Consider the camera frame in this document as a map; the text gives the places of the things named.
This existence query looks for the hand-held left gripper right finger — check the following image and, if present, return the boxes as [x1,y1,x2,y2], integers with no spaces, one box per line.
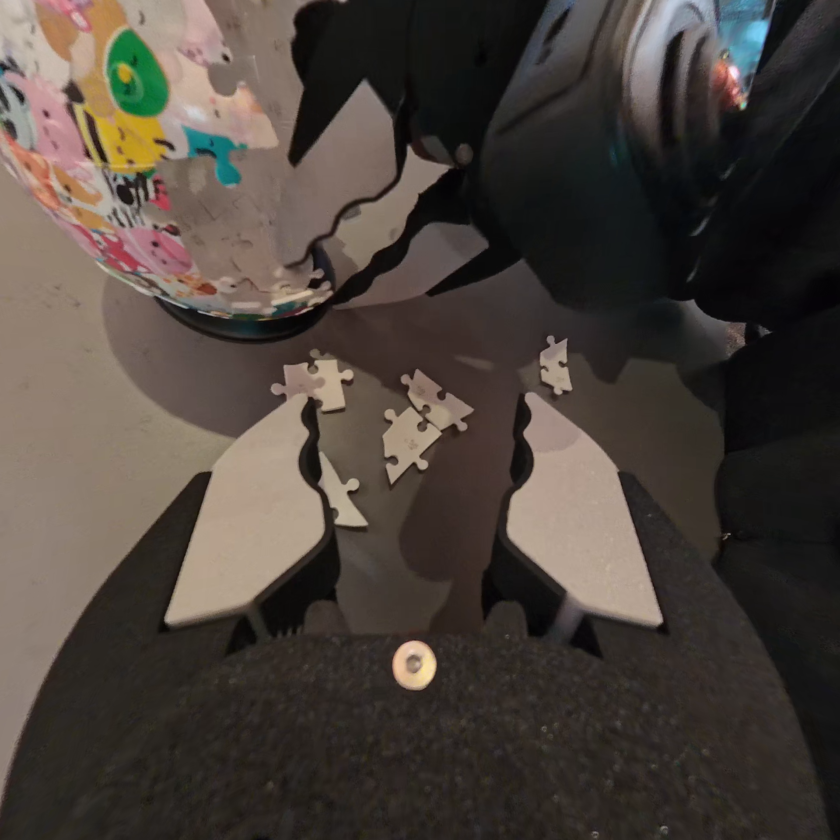
[482,392,664,639]

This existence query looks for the colourful 3D puzzle ball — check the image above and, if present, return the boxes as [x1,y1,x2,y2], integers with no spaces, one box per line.
[0,0,336,319]

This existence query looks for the joined white puzzle pieces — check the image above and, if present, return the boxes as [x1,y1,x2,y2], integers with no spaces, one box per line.
[400,369,475,433]

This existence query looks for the white puzzle piece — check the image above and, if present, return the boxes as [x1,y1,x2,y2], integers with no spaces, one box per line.
[382,407,442,487]
[271,349,355,414]
[539,336,573,396]
[318,451,368,529]

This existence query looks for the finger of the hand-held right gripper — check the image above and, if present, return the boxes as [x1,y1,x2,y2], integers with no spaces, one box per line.
[331,196,491,309]
[274,80,403,271]

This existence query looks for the person's dark clothing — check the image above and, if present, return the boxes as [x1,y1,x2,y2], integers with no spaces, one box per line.
[715,315,840,840]

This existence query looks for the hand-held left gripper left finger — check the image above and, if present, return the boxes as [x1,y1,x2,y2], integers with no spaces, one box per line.
[164,394,339,635]

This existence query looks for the black ball stand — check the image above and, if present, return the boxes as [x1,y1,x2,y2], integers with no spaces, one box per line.
[154,246,339,343]

